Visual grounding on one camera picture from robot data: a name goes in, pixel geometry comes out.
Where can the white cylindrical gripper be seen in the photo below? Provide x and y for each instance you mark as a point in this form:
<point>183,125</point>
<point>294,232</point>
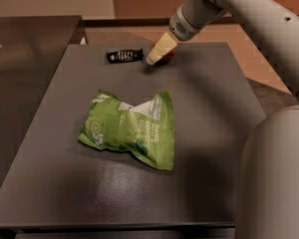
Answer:
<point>179,28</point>

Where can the red apple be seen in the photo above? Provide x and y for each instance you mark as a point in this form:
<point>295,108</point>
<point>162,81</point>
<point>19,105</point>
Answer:
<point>163,51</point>

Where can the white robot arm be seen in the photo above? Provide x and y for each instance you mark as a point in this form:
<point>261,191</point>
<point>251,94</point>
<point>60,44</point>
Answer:
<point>267,204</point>

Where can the green rice chip bag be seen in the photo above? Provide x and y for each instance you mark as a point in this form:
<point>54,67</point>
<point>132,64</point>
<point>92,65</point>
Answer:
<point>146,130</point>

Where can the black snack bar wrapper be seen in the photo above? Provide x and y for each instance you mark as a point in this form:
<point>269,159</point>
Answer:
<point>125,56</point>

